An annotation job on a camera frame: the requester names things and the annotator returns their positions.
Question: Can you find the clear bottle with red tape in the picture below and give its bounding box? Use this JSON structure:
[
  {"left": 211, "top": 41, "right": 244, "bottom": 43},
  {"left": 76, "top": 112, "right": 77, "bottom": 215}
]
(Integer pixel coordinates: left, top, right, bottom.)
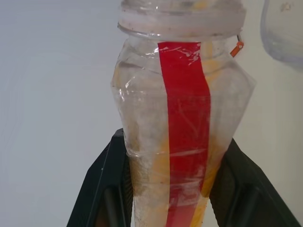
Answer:
[{"left": 110, "top": 0, "right": 258, "bottom": 227}]

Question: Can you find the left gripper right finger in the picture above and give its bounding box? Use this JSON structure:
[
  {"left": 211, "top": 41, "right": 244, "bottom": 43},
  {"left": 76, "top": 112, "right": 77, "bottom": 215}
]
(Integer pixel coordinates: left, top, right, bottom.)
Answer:
[{"left": 208, "top": 138, "right": 301, "bottom": 227}]

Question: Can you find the clear plastic bowl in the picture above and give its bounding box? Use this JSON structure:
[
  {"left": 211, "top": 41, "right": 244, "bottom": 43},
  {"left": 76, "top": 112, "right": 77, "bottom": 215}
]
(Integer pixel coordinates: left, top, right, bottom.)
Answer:
[{"left": 259, "top": 0, "right": 303, "bottom": 71}]

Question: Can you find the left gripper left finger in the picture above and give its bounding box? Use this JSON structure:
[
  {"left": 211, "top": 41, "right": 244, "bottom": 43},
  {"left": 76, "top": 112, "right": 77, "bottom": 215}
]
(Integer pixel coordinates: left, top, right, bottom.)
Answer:
[{"left": 66, "top": 129, "right": 134, "bottom": 227}]

